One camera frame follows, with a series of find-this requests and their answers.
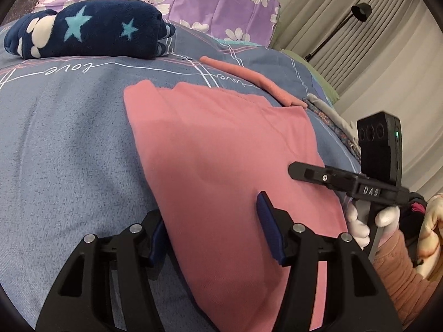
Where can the person's right hand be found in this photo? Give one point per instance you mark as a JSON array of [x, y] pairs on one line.
[[358, 228]]

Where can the folded coral cloth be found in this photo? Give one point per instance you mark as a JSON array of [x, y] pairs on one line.
[[249, 76]]

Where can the folded patterned cloth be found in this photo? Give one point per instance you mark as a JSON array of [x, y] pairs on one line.
[[335, 124]]

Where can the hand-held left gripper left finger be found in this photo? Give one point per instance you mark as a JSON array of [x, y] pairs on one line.
[[157, 240]]

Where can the black floor lamp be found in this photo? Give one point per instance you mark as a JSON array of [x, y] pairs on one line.
[[361, 11]]

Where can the green sheet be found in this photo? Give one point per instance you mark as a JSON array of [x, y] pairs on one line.
[[318, 76]]

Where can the navy star print plush blanket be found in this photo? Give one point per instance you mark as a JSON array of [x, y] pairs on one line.
[[97, 27]]

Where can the pink garment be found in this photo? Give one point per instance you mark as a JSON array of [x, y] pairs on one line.
[[225, 152]]

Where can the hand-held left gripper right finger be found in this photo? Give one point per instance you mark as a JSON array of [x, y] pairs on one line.
[[268, 228]]

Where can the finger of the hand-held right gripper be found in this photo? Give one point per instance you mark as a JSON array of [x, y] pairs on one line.
[[322, 176]]

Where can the beige curtain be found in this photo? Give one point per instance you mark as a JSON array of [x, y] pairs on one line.
[[398, 58]]

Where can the blue printed bed sheet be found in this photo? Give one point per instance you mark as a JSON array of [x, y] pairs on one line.
[[69, 138]]

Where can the person's right forearm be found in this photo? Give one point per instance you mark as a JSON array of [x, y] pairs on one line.
[[401, 280]]

